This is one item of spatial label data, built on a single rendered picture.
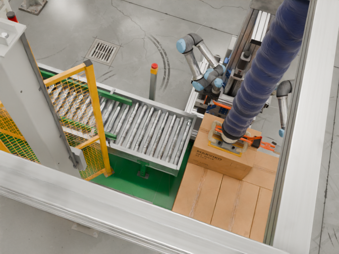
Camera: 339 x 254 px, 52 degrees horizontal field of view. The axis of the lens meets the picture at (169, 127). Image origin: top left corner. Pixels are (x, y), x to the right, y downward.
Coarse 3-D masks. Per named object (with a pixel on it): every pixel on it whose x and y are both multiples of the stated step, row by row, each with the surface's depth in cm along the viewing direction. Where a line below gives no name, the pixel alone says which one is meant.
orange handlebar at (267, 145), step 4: (216, 104) 347; (220, 104) 346; (228, 108) 346; (216, 128) 334; (220, 128) 335; (220, 132) 334; (244, 136) 333; (248, 136) 333; (244, 140) 331; (248, 140) 331; (264, 144) 332; (268, 144) 331; (264, 148) 331; (268, 148) 329
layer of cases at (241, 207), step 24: (192, 168) 371; (264, 168) 378; (192, 192) 359; (216, 192) 361; (240, 192) 364; (264, 192) 366; (192, 216) 348; (216, 216) 350; (240, 216) 352; (264, 216) 354
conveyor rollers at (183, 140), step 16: (64, 96) 396; (80, 96) 398; (64, 112) 387; (80, 112) 389; (144, 112) 397; (160, 112) 398; (128, 128) 386; (144, 128) 387; (160, 128) 389; (128, 144) 376; (144, 144) 379; (176, 160) 373
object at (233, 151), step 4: (216, 140) 341; (220, 140) 342; (208, 144) 339; (212, 144) 339; (216, 144) 339; (220, 144) 340; (232, 144) 341; (216, 148) 339; (220, 148) 338; (224, 148) 338; (232, 148) 336; (236, 148) 339; (228, 152) 338; (232, 152) 337; (236, 152) 337; (240, 152) 338; (240, 156) 336
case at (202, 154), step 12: (204, 120) 353; (204, 132) 347; (252, 132) 351; (204, 144) 341; (240, 144) 344; (192, 156) 360; (204, 156) 350; (216, 156) 341; (228, 156) 337; (252, 156) 339; (216, 168) 365; (228, 168) 356; (240, 168) 346
